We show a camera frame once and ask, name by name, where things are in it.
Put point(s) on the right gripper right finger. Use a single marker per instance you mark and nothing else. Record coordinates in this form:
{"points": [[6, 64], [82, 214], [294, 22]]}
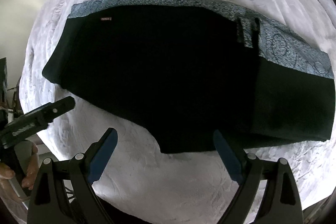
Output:
{"points": [[280, 202]]}

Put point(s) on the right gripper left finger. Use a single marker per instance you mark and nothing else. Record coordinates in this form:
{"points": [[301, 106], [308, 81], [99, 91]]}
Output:
{"points": [[63, 190]]}

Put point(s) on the black pants with blue trim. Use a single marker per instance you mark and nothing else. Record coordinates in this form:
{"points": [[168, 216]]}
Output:
{"points": [[183, 69]]}

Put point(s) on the person's left hand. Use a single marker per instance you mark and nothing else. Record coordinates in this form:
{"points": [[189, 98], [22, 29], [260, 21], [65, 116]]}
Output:
{"points": [[23, 160]]}

